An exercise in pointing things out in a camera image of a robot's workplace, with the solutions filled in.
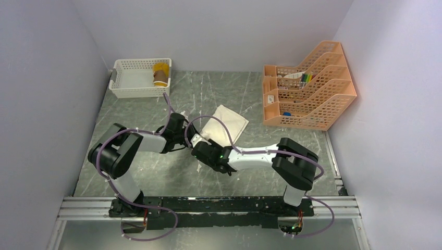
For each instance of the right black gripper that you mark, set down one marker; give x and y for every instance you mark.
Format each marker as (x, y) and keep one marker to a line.
(213, 145)

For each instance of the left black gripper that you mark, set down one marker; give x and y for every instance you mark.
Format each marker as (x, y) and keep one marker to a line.
(192, 130)

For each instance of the white towel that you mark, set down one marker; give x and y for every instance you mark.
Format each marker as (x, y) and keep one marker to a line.
(234, 122)

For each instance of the yellow brown bear towel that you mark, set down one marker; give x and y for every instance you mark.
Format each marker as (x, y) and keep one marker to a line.
(160, 74)

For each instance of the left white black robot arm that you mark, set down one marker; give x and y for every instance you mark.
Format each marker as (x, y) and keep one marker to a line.
(113, 154)

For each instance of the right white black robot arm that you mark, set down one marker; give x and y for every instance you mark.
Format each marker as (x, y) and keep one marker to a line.
(293, 162)

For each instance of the white plastic basket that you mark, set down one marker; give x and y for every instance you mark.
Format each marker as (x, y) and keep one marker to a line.
(133, 78)

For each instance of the orange plastic file organizer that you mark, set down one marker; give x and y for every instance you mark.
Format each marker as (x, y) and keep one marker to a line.
(316, 105)

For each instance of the colourful pens in organizer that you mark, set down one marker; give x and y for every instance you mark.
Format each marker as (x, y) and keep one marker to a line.
(306, 78)

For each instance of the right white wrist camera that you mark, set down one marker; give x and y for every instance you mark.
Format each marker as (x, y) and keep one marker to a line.
(198, 138)

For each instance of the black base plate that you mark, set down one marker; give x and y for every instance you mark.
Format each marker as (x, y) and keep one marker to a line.
(223, 211)

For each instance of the aluminium rail frame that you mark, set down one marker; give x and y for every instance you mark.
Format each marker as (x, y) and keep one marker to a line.
(83, 221)

